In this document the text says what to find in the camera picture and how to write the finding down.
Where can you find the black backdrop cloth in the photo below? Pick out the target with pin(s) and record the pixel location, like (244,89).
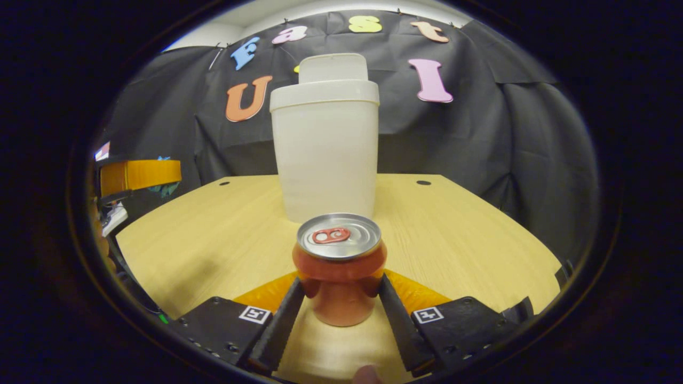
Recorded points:
(480,133)

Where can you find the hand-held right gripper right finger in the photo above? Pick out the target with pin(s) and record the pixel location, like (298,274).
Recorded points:
(400,330)

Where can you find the computer monitor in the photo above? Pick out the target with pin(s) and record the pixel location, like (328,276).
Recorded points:
(102,152)

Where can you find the wooden desktop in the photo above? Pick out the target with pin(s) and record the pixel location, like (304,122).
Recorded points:
(213,240)

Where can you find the white desktop garbage bin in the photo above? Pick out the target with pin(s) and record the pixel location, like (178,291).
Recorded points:
(325,149)

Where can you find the red pop can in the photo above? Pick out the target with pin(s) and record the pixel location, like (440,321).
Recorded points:
(339,298)

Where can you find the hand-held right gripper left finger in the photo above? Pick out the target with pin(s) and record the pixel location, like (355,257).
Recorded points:
(277,330)

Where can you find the white side table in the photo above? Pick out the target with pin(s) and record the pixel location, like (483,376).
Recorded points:
(114,218)

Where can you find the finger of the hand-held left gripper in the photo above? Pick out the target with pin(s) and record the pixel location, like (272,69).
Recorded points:
(139,173)

